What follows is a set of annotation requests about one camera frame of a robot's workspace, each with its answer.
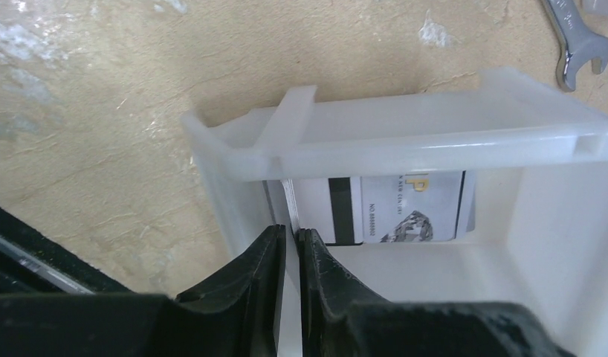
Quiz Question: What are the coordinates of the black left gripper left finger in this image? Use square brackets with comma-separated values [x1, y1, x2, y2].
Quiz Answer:
[0, 225, 286, 356]

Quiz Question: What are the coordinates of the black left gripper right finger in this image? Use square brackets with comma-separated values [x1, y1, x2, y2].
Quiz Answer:
[295, 229, 571, 356]

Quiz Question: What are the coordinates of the white card with diamond print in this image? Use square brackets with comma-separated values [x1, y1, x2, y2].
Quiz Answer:
[352, 171, 476, 244]

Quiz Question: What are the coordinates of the white plastic card box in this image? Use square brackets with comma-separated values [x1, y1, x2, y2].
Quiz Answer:
[181, 68, 608, 356]

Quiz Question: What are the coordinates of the silver open-end wrench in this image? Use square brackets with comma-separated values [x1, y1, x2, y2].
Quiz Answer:
[542, 0, 608, 92]

